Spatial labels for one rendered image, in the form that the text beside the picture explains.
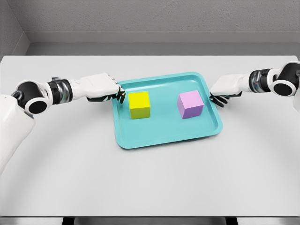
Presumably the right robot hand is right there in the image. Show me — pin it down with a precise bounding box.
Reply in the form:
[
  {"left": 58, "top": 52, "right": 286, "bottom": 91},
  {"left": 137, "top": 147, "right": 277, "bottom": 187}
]
[{"left": 209, "top": 74, "right": 242, "bottom": 107}]

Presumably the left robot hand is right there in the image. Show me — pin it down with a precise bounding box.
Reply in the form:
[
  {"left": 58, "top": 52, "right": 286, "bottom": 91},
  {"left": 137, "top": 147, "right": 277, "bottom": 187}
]
[{"left": 84, "top": 72, "right": 127, "bottom": 105}]

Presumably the pink cube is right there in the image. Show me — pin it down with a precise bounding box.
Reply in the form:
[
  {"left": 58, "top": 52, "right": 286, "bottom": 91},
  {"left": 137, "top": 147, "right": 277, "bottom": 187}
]
[{"left": 177, "top": 90, "right": 204, "bottom": 120}]

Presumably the yellow cube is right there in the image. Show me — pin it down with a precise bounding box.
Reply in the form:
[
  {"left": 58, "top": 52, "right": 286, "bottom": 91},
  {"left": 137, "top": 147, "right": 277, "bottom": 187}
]
[{"left": 128, "top": 91, "right": 151, "bottom": 120}]

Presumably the teal rectangular tray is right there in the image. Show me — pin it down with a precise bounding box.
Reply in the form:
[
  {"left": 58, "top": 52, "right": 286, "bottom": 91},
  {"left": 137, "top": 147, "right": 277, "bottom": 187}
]
[{"left": 112, "top": 71, "right": 223, "bottom": 150}]

